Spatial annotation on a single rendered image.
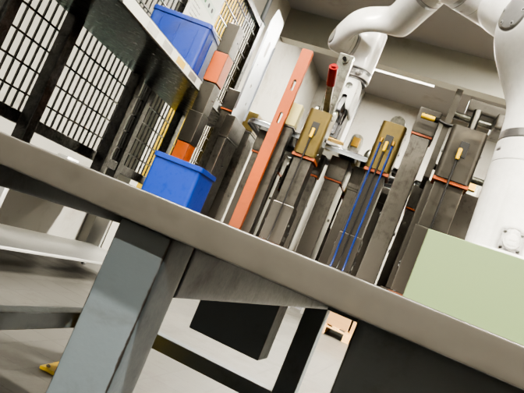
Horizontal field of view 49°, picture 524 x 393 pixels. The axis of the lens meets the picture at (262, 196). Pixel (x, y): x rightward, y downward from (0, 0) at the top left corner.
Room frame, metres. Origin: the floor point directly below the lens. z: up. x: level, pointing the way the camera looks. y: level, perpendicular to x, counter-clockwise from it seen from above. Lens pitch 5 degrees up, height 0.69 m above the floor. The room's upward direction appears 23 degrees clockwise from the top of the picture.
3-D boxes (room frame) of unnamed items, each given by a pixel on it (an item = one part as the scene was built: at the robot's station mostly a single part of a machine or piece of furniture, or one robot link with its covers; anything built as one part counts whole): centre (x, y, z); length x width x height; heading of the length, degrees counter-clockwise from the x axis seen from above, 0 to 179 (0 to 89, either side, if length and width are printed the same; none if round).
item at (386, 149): (1.30, -0.22, 0.88); 0.11 x 0.07 x 0.37; 166
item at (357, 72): (1.59, -0.12, 1.24); 0.09 x 0.08 x 0.03; 166
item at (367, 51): (1.59, -0.11, 1.33); 0.09 x 0.08 x 0.13; 107
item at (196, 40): (1.56, 0.34, 1.09); 0.30 x 0.17 x 0.13; 173
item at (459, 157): (1.15, -0.35, 0.89); 0.09 x 0.08 x 0.38; 166
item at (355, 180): (1.51, -0.22, 0.84); 0.05 x 0.05 x 0.29; 76
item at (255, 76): (1.62, 0.15, 1.17); 0.12 x 0.01 x 0.34; 166
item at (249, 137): (1.73, 0.13, 0.88); 0.08 x 0.08 x 0.36; 76
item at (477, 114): (1.25, -0.41, 0.94); 0.18 x 0.13 x 0.49; 76
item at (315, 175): (1.54, -0.09, 0.84); 0.07 x 0.04 x 0.29; 76
